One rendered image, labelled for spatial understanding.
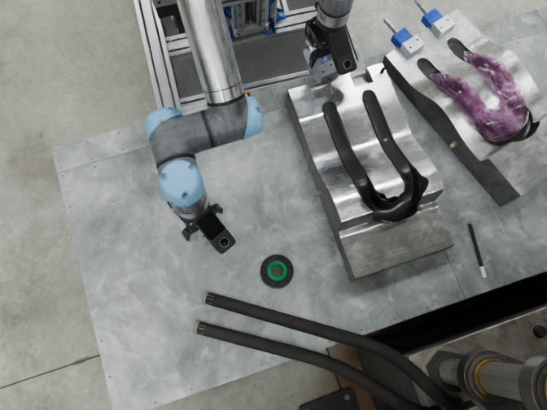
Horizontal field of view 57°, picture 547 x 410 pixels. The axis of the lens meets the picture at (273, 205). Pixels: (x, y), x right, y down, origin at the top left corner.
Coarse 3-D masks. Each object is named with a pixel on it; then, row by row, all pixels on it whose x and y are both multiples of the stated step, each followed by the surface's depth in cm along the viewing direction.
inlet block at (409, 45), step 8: (392, 24) 138; (400, 32) 137; (408, 32) 137; (392, 40) 138; (400, 40) 136; (408, 40) 134; (416, 40) 135; (400, 48) 136; (408, 48) 134; (416, 48) 134; (408, 56) 135
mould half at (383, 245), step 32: (288, 96) 131; (352, 96) 129; (384, 96) 129; (320, 128) 127; (352, 128) 127; (320, 160) 125; (384, 160) 123; (416, 160) 122; (352, 192) 118; (384, 192) 118; (352, 224) 121; (384, 224) 124; (416, 224) 124; (352, 256) 121; (384, 256) 122; (416, 256) 122
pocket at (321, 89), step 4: (320, 84) 131; (324, 84) 131; (328, 84) 132; (312, 88) 131; (316, 88) 132; (320, 88) 132; (324, 88) 132; (328, 88) 132; (312, 92) 132; (316, 92) 132; (320, 92) 132; (324, 92) 132; (328, 92) 132; (332, 92) 130; (316, 96) 132; (320, 96) 132; (324, 96) 132
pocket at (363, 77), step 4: (356, 72) 132; (360, 72) 132; (364, 72) 132; (368, 72) 132; (352, 76) 132; (356, 76) 133; (360, 76) 133; (364, 76) 133; (368, 76) 133; (352, 80) 133; (356, 80) 133; (360, 80) 133; (364, 80) 133; (368, 80) 133; (372, 80) 131; (356, 84) 133; (360, 84) 133; (364, 84) 133
